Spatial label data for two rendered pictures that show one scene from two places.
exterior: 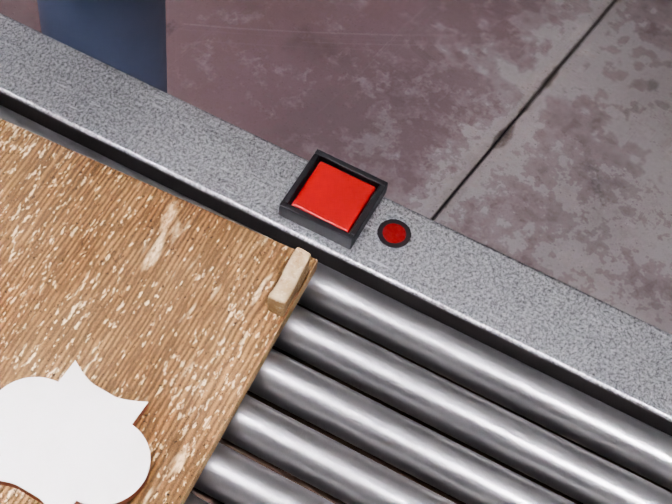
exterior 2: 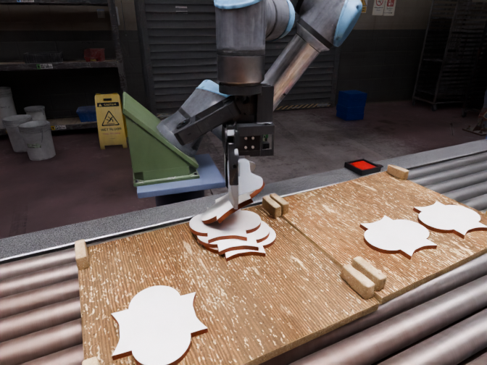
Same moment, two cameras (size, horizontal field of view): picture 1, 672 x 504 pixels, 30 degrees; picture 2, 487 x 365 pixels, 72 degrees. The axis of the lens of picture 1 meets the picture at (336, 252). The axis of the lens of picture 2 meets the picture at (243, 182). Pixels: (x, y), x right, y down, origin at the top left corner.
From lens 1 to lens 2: 1.11 m
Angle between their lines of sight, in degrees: 44
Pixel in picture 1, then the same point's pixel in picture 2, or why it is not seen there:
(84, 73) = (280, 184)
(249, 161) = (338, 174)
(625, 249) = not seen: hidden behind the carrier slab
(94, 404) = (435, 208)
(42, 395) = (427, 215)
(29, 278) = (369, 208)
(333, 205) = (366, 166)
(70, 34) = not seen: hidden behind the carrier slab
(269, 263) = (385, 176)
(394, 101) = not seen: hidden behind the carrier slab
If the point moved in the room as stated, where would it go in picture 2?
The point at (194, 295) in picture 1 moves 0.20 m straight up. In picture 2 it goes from (391, 187) to (408, 111)
